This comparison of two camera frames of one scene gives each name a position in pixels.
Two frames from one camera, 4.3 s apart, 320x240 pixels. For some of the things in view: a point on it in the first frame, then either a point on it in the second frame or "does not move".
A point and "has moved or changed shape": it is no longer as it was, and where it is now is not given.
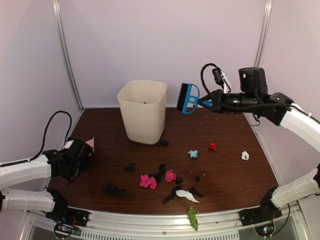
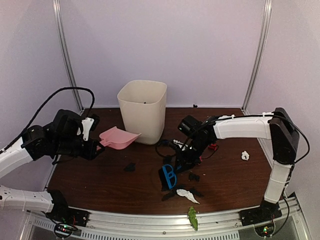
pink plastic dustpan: [90, 142] has moved or changed shape
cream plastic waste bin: [143, 103] does not move
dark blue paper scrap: [163, 143] does not move
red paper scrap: [212, 146] does not move
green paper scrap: [192, 214] does not move
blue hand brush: [188, 99] to [171, 177]
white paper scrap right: [245, 156] does not move
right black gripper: [217, 103] to [182, 160]
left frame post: [66, 52] does not move
